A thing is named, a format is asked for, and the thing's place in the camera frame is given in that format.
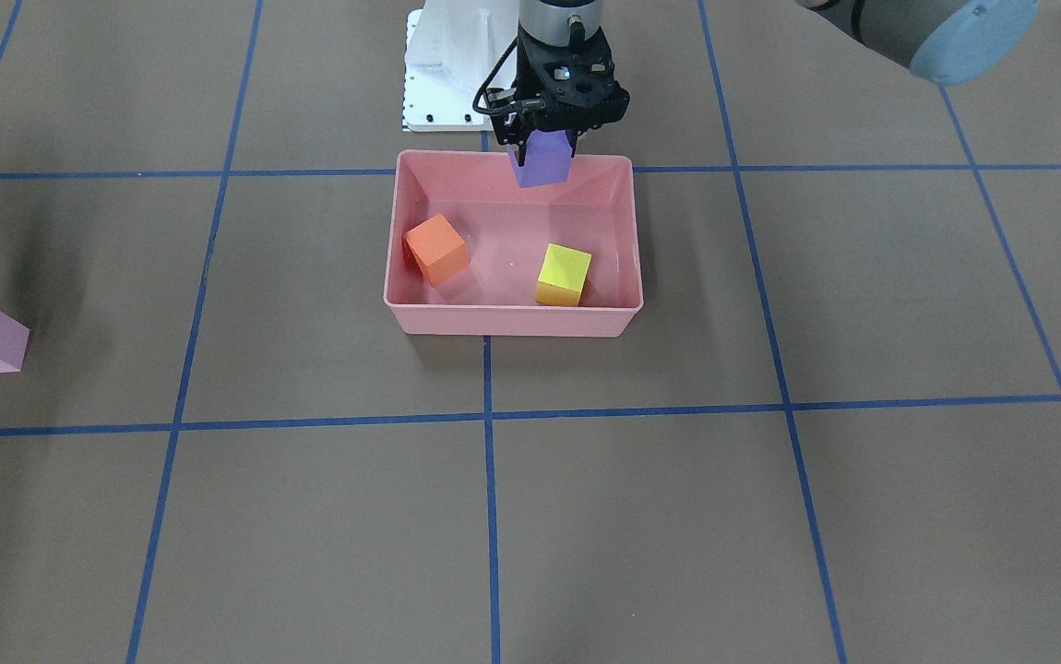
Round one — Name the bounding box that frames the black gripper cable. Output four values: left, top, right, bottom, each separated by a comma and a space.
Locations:
472, 41, 522, 119

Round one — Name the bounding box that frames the purple foam block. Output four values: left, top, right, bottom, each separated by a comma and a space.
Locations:
507, 130, 572, 188

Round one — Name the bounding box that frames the white pedestal column base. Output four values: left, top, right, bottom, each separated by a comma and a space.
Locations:
401, 1, 519, 132

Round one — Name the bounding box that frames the yellow foam block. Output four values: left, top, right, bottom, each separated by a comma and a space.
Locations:
534, 243, 592, 307

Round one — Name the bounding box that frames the pink plastic bin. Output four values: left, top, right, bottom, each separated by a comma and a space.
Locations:
383, 148, 644, 338

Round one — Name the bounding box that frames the orange foam block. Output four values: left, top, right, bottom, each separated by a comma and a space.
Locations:
403, 213, 471, 287

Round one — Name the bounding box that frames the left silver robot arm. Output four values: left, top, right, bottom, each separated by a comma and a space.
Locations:
471, 1, 1038, 167

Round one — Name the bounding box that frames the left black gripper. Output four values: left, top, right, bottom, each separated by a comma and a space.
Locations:
492, 27, 630, 169

